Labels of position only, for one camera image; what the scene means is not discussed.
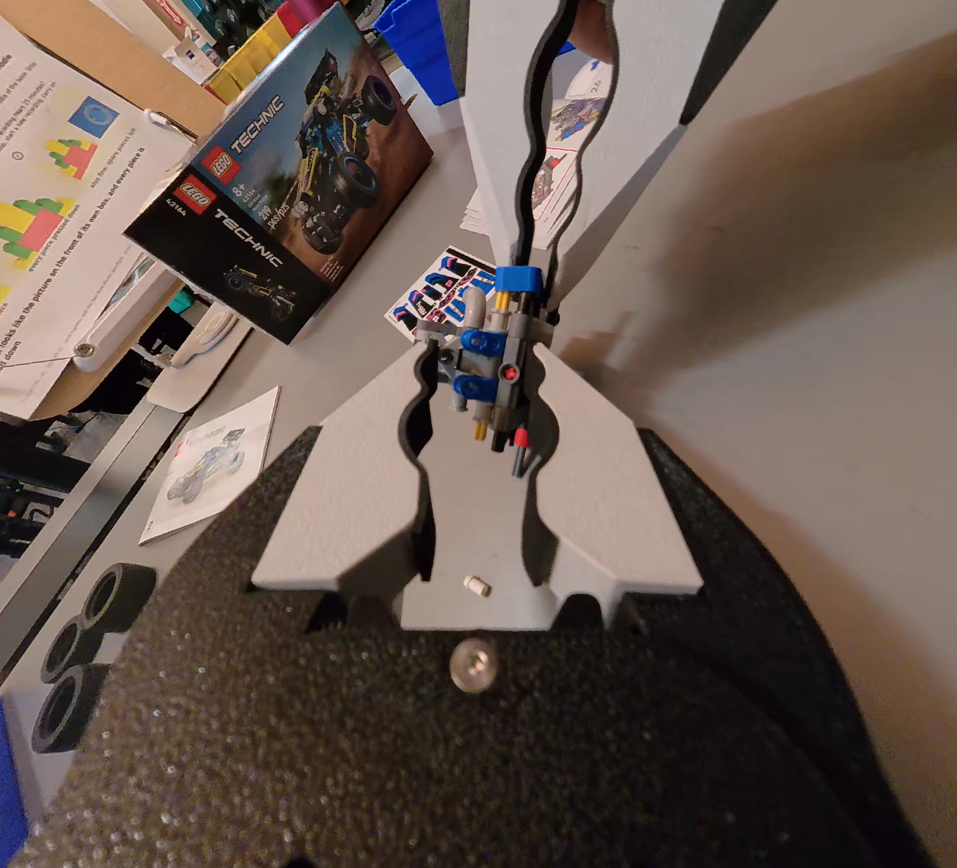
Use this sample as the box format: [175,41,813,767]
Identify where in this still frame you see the small white box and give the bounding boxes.
[166,34,223,72]

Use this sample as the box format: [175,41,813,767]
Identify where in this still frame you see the white clip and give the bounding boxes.
[73,257,182,373]

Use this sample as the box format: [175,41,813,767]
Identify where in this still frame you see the printed paper instruction sheet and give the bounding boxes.
[0,11,198,422]

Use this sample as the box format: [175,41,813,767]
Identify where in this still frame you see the closed lego instruction booklet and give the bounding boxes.
[138,385,282,548]

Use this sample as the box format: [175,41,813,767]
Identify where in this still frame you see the lego sticker sheet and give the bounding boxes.
[383,244,503,346]

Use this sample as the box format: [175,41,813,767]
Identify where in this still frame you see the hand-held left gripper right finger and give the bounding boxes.
[522,343,705,631]

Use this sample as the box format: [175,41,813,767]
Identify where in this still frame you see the open lego instruction booklet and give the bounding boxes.
[458,59,623,250]

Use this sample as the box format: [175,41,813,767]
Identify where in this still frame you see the yellow plastic bins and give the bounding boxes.
[204,6,302,104]

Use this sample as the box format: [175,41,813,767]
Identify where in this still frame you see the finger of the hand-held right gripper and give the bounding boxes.
[458,0,583,269]
[548,0,752,304]

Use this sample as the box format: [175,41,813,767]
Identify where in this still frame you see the wooden board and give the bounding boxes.
[0,0,230,422]

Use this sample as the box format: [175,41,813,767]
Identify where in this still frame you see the grey and blue lego assembly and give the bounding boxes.
[417,285,559,482]

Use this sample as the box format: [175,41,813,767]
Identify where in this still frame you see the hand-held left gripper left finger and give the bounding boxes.
[250,343,436,594]

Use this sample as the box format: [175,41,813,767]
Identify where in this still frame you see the blue plastic bin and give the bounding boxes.
[372,0,459,108]

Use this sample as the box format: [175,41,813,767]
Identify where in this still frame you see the black lego set box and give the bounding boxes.
[122,2,435,347]

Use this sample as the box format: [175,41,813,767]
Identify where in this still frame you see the blue block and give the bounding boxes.
[0,702,32,841]

